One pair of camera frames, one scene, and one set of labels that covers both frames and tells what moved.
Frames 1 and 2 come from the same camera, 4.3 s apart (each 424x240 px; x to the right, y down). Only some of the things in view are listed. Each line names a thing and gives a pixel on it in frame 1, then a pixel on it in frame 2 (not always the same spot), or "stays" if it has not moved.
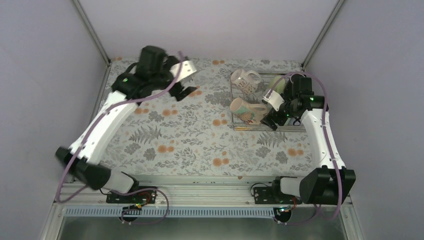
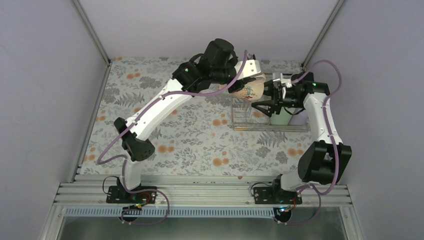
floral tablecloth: (160, 136) stays
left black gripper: (174, 91) -> (232, 88)
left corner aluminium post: (91, 32) stays
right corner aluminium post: (323, 33) stays
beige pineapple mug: (250, 113) -> (252, 90)
